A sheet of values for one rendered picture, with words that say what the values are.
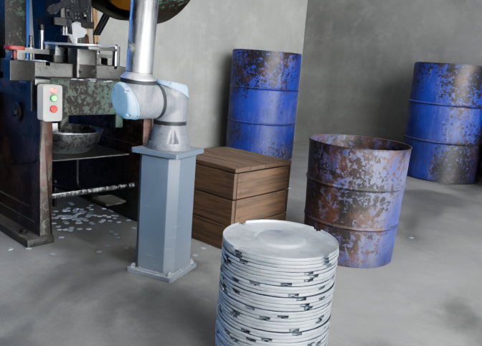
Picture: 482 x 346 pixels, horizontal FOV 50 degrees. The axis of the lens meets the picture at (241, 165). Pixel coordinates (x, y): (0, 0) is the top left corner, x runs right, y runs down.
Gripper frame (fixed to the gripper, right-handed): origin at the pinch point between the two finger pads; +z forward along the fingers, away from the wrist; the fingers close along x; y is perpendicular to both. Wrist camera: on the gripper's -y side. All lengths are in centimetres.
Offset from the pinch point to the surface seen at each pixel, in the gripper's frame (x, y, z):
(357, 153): -37, 112, 23
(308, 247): -108, 80, 12
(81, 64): 5.4, 1.6, 11.8
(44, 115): -28.1, -4.8, 19.9
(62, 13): 16.1, -7.6, -6.0
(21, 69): -19.6, -14.1, 6.2
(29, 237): -42, -11, 67
